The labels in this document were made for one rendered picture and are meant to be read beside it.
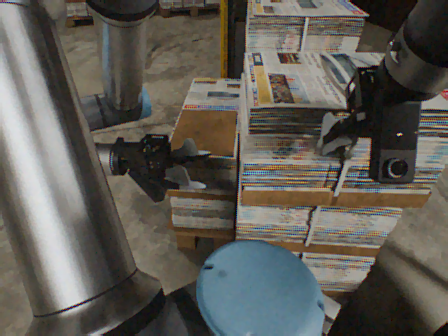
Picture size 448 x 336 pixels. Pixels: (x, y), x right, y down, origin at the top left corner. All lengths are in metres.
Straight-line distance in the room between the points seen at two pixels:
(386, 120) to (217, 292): 0.27
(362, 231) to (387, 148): 0.45
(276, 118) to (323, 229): 0.37
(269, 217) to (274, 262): 0.45
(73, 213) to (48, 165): 0.04
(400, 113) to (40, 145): 0.36
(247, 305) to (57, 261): 0.15
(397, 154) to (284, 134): 0.20
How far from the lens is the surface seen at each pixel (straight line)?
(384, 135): 0.40
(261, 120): 0.51
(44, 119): 0.26
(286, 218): 0.76
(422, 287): 1.74
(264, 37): 1.10
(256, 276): 0.29
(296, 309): 0.28
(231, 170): 1.17
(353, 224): 0.80
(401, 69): 0.36
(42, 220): 0.25
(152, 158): 0.66
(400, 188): 0.68
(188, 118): 1.39
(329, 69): 0.69
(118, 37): 0.47
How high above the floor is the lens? 1.29
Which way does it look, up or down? 39 degrees down
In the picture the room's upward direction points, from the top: straight up
